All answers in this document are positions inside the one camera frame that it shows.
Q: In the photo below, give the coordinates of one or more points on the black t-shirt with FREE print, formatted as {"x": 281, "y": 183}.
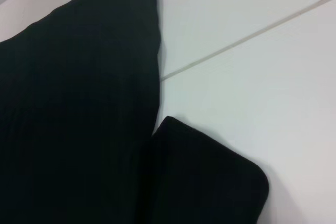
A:
{"x": 78, "y": 103}

